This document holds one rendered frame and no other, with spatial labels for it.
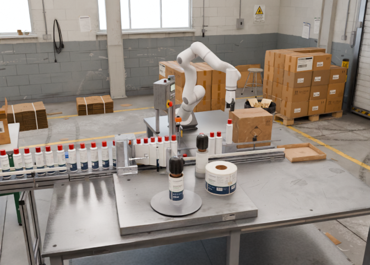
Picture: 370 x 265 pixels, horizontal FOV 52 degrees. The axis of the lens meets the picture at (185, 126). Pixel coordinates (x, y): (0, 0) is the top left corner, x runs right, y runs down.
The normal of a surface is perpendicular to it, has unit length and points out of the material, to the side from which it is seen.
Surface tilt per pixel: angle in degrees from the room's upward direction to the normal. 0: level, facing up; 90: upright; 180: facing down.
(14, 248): 0
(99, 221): 0
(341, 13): 90
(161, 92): 90
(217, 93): 92
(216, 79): 91
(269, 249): 1
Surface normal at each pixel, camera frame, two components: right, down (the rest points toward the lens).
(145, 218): 0.00, -0.95
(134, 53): 0.36, 0.30
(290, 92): -0.91, 0.11
